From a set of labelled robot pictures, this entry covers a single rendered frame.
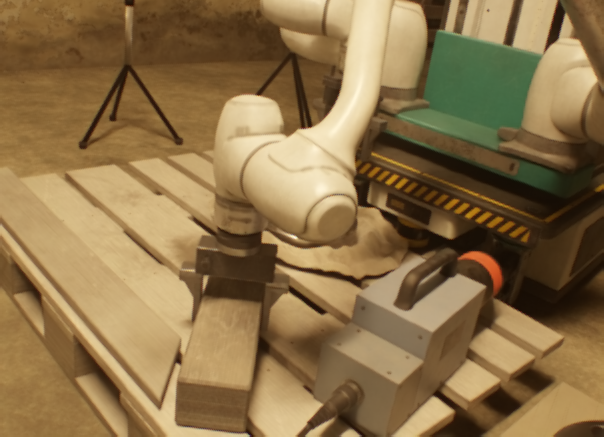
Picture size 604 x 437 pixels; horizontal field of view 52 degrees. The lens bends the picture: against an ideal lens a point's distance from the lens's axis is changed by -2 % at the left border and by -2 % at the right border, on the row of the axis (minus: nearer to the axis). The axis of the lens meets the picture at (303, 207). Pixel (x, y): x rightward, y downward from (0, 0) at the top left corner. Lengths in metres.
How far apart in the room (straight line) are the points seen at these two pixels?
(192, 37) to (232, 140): 3.05
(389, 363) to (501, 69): 0.95
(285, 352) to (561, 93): 0.80
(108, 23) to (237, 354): 2.89
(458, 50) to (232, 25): 2.53
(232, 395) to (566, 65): 0.98
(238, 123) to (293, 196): 0.18
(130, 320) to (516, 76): 1.09
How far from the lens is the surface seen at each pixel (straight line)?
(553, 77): 1.48
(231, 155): 0.93
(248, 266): 1.04
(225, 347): 0.99
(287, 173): 0.82
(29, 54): 3.55
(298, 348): 1.15
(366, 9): 0.97
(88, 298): 1.22
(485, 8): 1.81
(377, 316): 1.01
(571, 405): 1.46
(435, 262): 1.05
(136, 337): 1.11
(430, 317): 1.00
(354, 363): 0.97
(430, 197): 1.51
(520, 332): 1.37
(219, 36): 4.07
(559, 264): 1.69
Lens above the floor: 0.82
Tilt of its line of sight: 23 degrees down
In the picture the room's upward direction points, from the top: 8 degrees clockwise
